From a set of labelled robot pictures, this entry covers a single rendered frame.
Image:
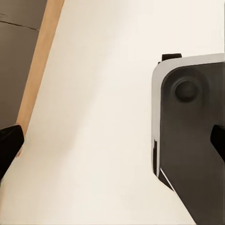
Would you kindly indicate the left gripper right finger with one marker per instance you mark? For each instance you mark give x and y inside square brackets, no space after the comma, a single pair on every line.
[217,139]

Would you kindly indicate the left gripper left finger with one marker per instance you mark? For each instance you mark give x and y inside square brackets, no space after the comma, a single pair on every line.
[11,140]

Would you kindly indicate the cabinet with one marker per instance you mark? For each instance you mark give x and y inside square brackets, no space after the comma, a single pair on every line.
[20,22]

